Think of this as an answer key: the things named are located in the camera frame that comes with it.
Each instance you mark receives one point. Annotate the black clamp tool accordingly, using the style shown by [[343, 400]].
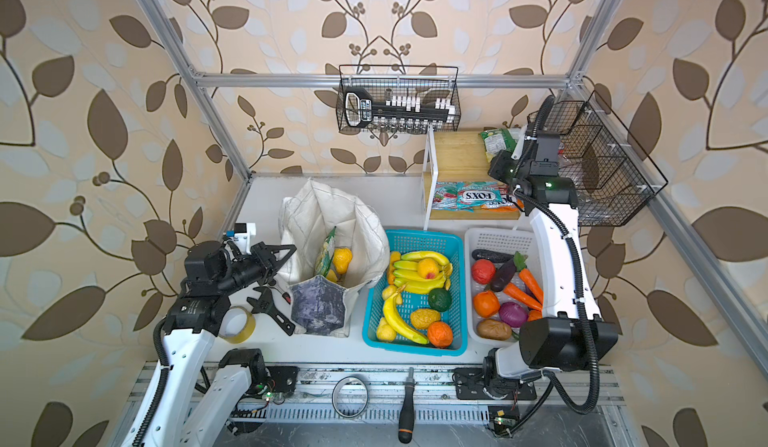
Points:
[[269, 308]]

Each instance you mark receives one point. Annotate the Fox's candy bag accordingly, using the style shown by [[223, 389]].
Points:
[[473, 196]]

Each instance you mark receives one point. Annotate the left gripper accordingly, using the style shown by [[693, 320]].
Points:
[[265, 259]]

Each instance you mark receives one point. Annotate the green avocado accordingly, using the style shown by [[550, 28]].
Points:
[[439, 299]]

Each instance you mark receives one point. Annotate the yellow lemon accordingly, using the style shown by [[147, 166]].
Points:
[[389, 291]]

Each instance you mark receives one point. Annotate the cream canvas grocery bag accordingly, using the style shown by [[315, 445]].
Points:
[[323, 305]]

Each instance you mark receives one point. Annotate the black orange screwdriver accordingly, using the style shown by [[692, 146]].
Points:
[[407, 413]]

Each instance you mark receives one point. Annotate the brown potato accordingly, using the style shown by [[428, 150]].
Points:
[[494, 330]]

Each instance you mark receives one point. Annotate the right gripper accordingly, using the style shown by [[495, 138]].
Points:
[[503, 158]]

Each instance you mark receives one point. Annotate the yellow peach fruit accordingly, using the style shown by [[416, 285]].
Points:
[[428, 268]]

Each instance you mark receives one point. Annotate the purple onion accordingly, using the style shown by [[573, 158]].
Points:
[[513, 314]]

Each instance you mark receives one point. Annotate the yellow tape roll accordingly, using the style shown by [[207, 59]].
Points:
[[237, 325]]

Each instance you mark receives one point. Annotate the green snack bag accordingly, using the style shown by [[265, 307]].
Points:
[[497, 140], [323, 262]]

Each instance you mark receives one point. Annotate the orange tangerine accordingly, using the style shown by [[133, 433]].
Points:
[[440, 334]]

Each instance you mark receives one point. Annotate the black wire basket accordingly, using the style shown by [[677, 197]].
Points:
[[609, 160], [430, 80]]

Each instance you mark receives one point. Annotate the dark green cucumber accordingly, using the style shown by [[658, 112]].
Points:
[[491, 256]]

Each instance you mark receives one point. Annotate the orange fruit in white basket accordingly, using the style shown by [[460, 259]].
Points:
[[486, 304]]

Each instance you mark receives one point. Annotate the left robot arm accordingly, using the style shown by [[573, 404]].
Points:
[[176, 410]]

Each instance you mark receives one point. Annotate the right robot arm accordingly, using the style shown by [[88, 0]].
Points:
[[567, 342]]

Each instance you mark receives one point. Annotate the black wire basket right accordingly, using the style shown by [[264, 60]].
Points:
[[609, 160]]

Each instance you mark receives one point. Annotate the banana bunch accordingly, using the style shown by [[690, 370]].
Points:
[[402, 272]]

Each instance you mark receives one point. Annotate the single yellow banana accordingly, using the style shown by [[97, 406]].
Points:
[[395, 321]]

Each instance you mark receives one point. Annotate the black wire basket centre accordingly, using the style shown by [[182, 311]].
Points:
[[430, 80]]

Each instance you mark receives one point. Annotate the white plastic basket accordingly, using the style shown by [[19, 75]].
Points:
[[501, 241]]

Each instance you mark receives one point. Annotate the purple eggplant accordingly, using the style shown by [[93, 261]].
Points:
[[503, 276]]

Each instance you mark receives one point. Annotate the yellow pear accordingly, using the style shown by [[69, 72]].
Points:
[[341, 260]]

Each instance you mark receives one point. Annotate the white wooden two-tier shelf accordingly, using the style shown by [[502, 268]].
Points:
[[456, 156]]

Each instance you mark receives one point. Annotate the red tomato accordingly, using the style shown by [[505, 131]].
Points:
[[483, 271]]

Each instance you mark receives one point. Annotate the orange carrot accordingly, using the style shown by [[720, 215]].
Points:
[[533, 296]]

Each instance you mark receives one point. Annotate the black socket tool set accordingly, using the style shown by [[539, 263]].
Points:
[[359, 109]]

